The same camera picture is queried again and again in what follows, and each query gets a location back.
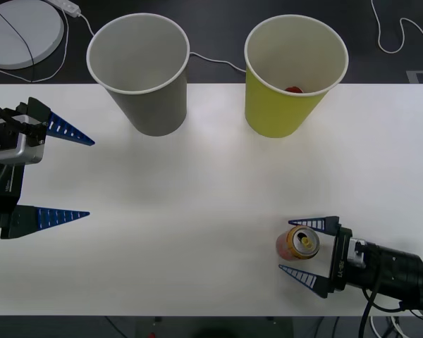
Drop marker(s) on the red drink can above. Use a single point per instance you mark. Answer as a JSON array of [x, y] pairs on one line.
[[293, 89]]

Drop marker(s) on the orange drink can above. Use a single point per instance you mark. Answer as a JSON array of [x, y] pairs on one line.
[[303, 244]]

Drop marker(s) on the grey plastic waste bin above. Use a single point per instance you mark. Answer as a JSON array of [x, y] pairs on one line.
[[151, 112]]

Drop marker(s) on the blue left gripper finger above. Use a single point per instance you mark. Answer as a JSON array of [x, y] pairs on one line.
[[31, 220], [65, 130]]

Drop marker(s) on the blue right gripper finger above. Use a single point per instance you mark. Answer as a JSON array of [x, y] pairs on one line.
[[320, 224], [312, 281]]

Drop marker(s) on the white power strip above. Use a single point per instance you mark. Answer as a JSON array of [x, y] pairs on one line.
[[65, 5]]

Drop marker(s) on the yellow-green plastic waste bin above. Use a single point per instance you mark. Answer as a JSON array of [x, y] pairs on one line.
[[278, 116]]

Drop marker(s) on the grey floor socket plate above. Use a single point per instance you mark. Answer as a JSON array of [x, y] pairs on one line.
[[421, 76]]

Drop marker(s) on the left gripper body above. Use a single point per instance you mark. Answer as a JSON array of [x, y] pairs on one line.
[[7, 183]]

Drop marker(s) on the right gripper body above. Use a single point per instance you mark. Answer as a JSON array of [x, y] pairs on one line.
[[341, 260]]

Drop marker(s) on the white round disc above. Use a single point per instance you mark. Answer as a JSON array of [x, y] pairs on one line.
[[7, 42]]

